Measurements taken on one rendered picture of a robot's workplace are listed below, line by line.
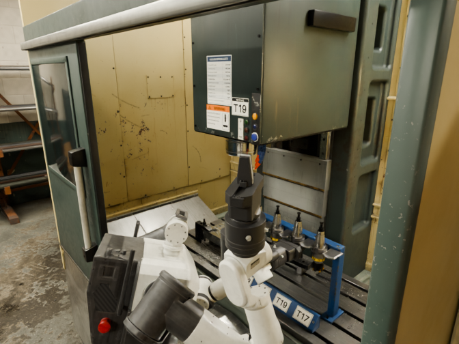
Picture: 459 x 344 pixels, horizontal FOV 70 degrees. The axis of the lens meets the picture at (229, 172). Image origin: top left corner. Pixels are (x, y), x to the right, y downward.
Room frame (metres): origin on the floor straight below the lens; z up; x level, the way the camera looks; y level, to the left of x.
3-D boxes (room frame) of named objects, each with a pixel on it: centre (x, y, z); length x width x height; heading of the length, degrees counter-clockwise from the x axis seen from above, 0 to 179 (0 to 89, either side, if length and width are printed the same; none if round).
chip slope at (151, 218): (2.13, 0.38, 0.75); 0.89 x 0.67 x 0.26; 131
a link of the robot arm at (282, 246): (1.17, -0.21, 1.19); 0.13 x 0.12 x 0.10; 42
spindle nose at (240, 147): (1.63, -0.06, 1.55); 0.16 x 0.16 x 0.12
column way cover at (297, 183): (1.93, -0.39, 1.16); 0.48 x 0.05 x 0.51; 41
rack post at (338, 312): (1.15, -0.43, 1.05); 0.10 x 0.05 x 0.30; 131
